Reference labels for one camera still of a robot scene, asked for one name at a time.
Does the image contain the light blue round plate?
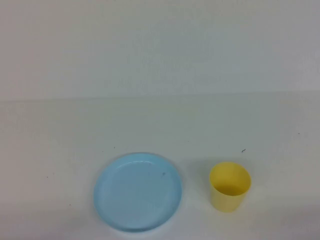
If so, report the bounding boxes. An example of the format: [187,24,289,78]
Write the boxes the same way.
[93,152,183,233]

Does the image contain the yellow plastic cup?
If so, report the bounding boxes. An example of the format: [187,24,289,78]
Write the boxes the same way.
[208,161,252,214]

